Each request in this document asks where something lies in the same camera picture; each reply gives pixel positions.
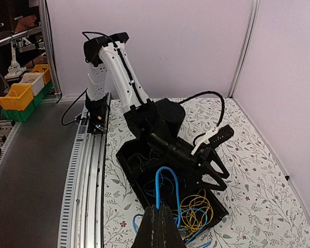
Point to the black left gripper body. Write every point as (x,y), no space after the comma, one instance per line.
(179,153)

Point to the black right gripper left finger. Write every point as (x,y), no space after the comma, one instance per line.
(147,233)

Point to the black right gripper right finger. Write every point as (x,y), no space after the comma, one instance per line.
(169,235)

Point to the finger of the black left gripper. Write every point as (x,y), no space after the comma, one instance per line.
(209,179)
(213,157)

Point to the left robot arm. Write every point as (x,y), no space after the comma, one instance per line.
(154,124)

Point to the black three-compartment tray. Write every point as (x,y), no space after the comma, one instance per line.
(155,182)

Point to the floral table mat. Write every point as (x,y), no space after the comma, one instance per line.
(263,210)

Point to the green storage bins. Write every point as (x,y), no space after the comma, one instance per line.
(28,106)

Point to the white storage bin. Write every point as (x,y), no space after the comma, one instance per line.
(35,79)

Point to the yellow storage bins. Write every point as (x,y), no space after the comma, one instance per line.
(45,69)

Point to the seated person in background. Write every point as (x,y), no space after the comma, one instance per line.
(26,18)

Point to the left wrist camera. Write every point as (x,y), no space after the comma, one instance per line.
(212,138)

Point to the aluminium front rail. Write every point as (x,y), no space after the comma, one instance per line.
(81,221)

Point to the right aluminium frame post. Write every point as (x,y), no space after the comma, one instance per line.
(245,47)

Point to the aluminium frame post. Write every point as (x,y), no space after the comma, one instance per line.
(49,48)
(245,47)

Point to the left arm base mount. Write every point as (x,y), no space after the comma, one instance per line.
(96,121)

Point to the left aluminium frame post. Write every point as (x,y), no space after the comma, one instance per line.
(49,48)

